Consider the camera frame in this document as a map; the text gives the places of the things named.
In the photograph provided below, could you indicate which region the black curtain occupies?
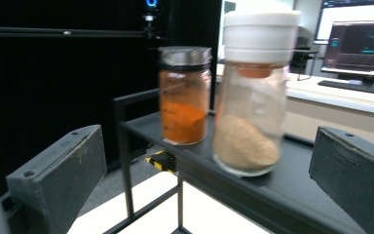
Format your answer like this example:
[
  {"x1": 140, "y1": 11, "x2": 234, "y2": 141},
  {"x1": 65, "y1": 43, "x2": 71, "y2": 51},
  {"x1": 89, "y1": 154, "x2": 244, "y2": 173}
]
[{"x1": 0, "y1": 0, "x2": 222, "y2": 196}]

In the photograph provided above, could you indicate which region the beige desk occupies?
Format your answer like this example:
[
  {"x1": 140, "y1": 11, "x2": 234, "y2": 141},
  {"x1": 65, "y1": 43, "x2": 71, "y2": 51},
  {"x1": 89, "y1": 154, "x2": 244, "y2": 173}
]
[{"x1": 215, "y1": 62, "x2": 374, "y2": 154}]

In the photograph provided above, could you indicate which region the dark screen monitor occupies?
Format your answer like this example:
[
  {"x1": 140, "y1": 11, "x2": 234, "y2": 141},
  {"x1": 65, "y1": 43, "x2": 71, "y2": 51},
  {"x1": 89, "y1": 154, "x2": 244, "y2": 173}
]
[{"x1": 320, "y1": 19, "x2": 374, "y2": 80}]

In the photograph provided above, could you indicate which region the black horizontal bar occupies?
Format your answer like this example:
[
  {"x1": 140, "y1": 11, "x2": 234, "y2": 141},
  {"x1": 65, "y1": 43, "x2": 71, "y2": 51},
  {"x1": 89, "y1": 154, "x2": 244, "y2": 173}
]
[{"x1": 0, "y1": 25, "x2": 164, "y2": 40}]

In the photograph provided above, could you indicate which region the black keyboard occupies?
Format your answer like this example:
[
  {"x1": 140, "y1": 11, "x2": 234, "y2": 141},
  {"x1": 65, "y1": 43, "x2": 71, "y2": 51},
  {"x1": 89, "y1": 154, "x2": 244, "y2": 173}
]
[{"x1": 317, "y1": 79, "x2": 374, "y2": 98}]

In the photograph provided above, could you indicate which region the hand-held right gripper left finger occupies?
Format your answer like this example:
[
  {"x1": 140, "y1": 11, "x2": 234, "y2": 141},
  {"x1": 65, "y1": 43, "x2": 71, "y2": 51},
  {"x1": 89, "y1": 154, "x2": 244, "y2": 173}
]
[{"x1": 5, "y1": 124, "x2": 108, "y2": 234}]

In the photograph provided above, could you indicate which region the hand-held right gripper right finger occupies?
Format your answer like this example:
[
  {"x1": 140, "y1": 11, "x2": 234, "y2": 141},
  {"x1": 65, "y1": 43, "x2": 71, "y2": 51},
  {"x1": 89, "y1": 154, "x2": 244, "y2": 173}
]
[{"x1": 308, "y1": 126, "x2": 374, "y2": 234}]

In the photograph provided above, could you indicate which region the bright white monitor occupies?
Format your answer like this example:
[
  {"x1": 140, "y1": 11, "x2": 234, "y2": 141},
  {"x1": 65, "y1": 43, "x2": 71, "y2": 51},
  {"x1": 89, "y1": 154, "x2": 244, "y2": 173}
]
[{"x1": 314, "y1": 0, "x2": 374, "y2": 45}]

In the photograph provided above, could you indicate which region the stand base with striped tape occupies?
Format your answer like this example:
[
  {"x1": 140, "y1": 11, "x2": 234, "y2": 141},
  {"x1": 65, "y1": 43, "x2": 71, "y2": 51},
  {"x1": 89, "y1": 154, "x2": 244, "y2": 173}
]
[{"x1": 145, "y1": 149, "x2": 177, "y2": 174}]

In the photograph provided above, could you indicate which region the camera on stand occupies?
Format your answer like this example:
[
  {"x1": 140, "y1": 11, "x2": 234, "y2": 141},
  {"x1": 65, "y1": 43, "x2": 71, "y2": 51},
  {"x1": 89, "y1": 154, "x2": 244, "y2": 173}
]
[{"x1": 143, "y1": 0, "x2": 161, "y2": 41}]

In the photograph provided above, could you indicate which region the orange spice jar black lid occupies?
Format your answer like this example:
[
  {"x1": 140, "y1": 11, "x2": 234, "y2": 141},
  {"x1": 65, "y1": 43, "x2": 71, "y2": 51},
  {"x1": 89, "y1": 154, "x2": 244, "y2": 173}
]
[{"x1": 157, "y1": 45, "x2": 213, "y2": 146}]

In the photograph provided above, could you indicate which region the beige spice jar white lid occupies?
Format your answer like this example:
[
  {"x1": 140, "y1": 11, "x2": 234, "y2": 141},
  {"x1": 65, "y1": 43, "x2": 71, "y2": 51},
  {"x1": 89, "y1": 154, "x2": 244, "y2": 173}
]
[{"x1": 211, "y1": 9, "x2": 302, "y2": 177}]

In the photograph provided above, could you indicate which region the black metal shelf rack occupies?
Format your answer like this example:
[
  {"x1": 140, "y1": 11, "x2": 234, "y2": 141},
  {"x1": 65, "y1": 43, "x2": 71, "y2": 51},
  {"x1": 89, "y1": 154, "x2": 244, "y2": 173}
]
[{"x1": 102, "y1": 88, "x2": 369, "y2": 234}]

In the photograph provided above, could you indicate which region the black chair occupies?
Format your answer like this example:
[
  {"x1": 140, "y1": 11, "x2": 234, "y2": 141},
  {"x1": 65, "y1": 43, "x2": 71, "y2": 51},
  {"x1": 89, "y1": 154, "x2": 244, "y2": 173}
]
[{"x1": 288, "y1": 35, "x2": 319, "y2": 82}]

